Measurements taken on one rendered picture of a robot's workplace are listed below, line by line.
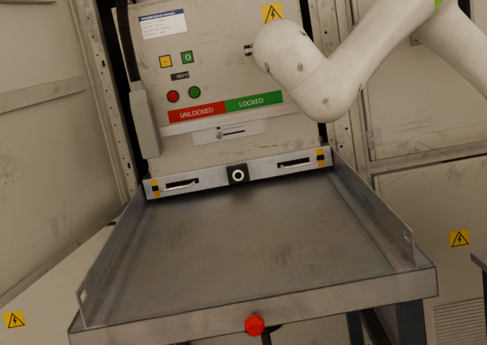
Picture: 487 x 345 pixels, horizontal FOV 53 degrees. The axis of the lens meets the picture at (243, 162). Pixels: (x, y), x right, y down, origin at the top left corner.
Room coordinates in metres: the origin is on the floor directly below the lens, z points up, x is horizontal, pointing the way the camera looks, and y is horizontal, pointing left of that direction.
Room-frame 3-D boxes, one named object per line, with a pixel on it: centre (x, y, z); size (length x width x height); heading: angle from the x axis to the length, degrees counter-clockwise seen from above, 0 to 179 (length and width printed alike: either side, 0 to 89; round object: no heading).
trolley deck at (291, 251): (1.07, 0.03, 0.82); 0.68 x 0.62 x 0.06; 179
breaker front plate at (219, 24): (1.36, 0.02, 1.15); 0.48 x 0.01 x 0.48; 89
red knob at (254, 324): (0.71, 0.03, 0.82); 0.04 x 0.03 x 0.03; 179
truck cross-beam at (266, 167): (1.38, 0.02, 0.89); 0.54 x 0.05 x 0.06; 89
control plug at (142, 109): (1.29, 0.23, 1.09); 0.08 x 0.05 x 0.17; 179
